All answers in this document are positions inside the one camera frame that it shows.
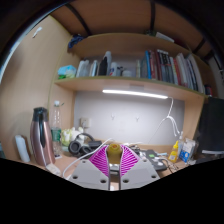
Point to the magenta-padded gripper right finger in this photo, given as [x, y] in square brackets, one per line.
[143, 173]

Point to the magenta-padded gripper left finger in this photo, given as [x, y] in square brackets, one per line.
[85, 173]

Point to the yellow charger block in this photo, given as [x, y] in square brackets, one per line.
[114, 152]

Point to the black headphones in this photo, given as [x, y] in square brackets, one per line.
[78, 146]

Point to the yellow squeeze bottle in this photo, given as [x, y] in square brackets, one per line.
[173, 154]

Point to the green and white plush toy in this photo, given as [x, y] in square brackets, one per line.
[68, 135]

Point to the blue and white box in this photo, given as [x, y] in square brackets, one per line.
[186, 151]

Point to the white spray bottle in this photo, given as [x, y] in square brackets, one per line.
[180, 141]

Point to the clear plastic water bottle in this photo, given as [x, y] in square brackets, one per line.
[56, 133]

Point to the pink metal thermos bottle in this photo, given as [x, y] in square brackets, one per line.
[41, 143]

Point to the white led light bar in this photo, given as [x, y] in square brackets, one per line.
[133, 93]

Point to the black monitor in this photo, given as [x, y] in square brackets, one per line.
[211, 126]

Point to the wooden shelf unit with books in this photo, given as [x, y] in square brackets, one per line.
[133, 83]

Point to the white wall socket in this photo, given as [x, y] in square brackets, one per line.
[85, 122]

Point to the white wall hook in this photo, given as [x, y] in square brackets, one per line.
[113, 117]
[137, 117]

